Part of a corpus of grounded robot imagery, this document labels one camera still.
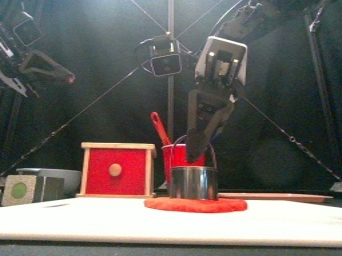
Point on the red spatula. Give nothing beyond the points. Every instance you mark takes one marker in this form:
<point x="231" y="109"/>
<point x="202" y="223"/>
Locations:
<point x="161" y="131"/>

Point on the round metal cookie cutter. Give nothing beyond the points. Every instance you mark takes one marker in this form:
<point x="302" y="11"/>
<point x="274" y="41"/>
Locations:
<point x="194" y="183"/>

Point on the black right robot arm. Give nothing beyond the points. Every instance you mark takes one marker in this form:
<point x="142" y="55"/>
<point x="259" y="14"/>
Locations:
<point x="249" y="16"/>

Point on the red flattened dough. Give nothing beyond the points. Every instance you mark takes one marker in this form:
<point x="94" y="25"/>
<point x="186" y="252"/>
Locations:
<point x="195" y="206"/>

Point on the red plastic cup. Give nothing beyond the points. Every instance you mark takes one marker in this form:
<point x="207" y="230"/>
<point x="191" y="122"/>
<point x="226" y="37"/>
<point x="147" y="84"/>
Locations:
<point x="178" y="156"/>

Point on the wooden box with red drawer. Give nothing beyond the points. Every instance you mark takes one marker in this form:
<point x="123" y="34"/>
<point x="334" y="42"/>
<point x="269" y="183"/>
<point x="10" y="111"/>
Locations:
<point x="102" y="180"/>

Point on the pale blue-grey bowl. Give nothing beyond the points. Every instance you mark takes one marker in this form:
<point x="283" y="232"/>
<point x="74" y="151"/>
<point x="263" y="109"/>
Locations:
<point x="62" y="176"/>

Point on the white cutting board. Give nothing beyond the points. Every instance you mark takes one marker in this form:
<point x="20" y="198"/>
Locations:
<point x="88" y="223"/>

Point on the dark block with green dot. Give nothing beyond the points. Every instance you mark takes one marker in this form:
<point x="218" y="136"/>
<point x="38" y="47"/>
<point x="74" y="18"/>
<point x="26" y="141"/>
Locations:
<point x="44" y="188"/>

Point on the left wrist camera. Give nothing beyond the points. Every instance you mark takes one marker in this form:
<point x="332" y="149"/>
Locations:
<point x="27" y="30"/>

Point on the vertical metal frame pole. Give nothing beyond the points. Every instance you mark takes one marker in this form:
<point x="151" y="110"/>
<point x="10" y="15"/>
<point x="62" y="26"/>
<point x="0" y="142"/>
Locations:
<point x="171" y="100"/>

